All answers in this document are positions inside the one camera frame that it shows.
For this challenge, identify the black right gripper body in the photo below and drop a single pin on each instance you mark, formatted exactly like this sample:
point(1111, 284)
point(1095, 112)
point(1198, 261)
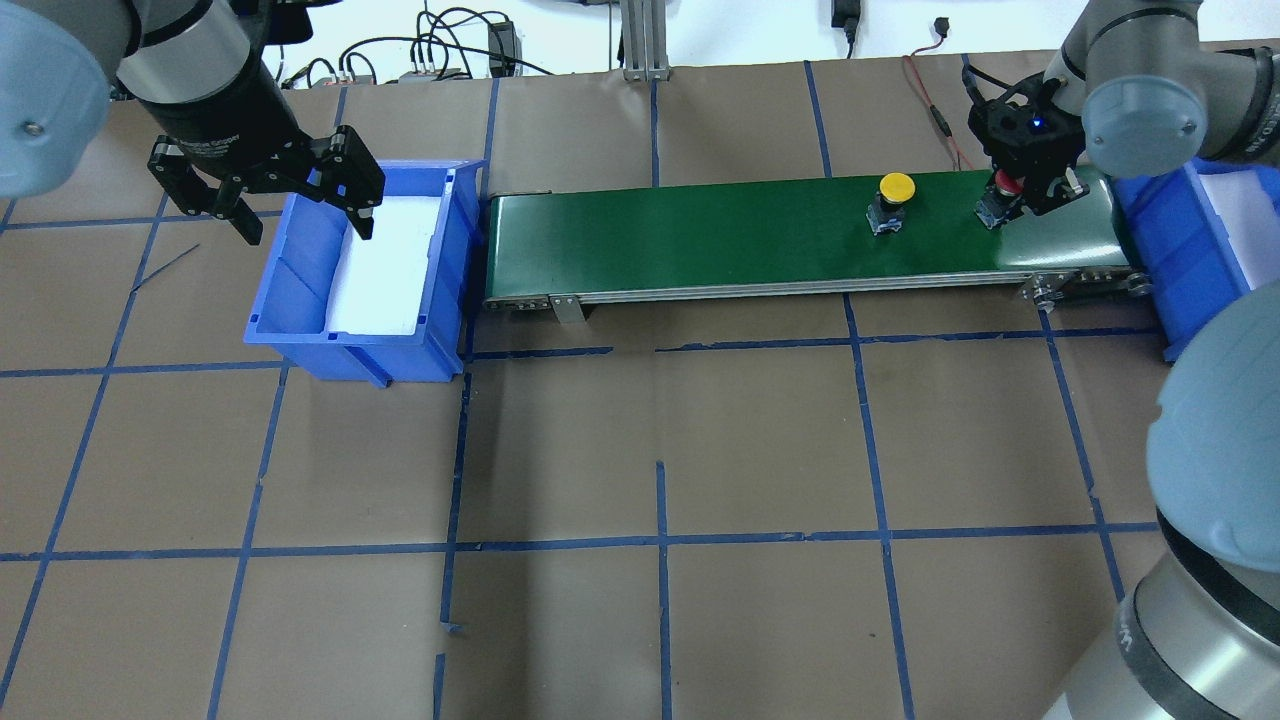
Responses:
point(1048, 188)

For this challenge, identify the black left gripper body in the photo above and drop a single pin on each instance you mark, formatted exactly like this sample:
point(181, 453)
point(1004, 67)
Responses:
point(222, 113)

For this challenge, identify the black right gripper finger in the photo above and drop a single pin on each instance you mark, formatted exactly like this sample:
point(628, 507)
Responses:
point(1051, 193)
point(1004, 195)

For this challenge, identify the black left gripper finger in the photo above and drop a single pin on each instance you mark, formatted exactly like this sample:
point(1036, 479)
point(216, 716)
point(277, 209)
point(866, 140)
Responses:
point(349, 178)
point(194, 196)

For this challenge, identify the red push button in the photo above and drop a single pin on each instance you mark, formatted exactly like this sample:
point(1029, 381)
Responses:
point(991, 223)

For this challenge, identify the yellow push button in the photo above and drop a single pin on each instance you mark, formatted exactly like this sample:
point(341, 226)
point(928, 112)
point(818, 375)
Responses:
point(886, 212)

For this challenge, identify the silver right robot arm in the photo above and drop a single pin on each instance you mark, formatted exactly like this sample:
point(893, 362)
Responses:
point(1133, 89)

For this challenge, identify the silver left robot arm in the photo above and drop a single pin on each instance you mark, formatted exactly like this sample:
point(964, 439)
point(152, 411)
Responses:
point(60, 60)

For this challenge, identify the blue bin left side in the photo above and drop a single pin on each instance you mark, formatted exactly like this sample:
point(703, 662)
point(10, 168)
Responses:
point(385, 310)

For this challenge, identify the blue bin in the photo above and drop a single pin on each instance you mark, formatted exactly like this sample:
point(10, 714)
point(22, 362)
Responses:
point(385, 310)
point(1207, 234)

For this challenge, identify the blue bin right side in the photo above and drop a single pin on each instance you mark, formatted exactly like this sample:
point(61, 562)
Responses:
point(1207, 234)

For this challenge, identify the black power adapter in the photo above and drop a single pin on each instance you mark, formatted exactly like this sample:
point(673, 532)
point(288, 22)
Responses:
point(503, 49)

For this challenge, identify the green conveyor belt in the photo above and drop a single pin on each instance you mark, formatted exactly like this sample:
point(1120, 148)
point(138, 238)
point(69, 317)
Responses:
point(566, 252)

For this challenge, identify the aluminium frame post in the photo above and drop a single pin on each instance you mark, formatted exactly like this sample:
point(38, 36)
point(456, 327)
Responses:
point(644, 41)

